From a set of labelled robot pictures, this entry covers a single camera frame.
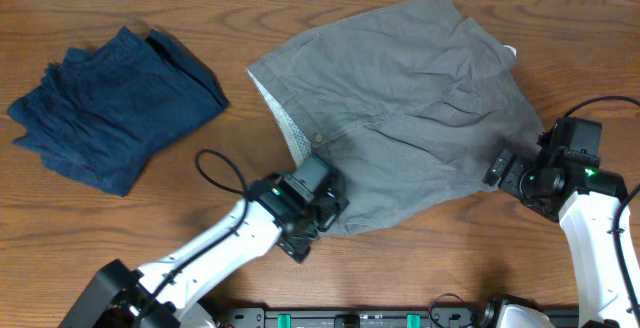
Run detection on grey shorts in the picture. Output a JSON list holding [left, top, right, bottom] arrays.
[[247, 0, 543, 235]]

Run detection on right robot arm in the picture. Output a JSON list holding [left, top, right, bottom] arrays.
[[483, 147, 639, 327]]

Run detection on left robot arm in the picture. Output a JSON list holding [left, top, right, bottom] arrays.
[[61, 172, 348, 327]]

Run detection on folded dark blue garment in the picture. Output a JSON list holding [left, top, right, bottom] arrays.
[[8, 27, 228, 196]]

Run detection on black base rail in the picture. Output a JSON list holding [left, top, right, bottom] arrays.
[[214, 294, 576, 328]]

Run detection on small black looped cable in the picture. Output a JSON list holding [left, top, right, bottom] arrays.
[[427, 292, 474, 328]]

